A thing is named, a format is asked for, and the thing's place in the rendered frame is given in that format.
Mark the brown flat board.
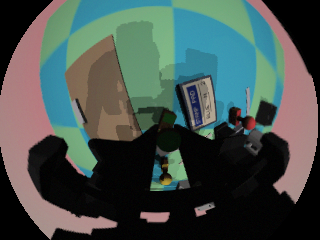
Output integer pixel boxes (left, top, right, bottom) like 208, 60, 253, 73
64, 33, 141, 141

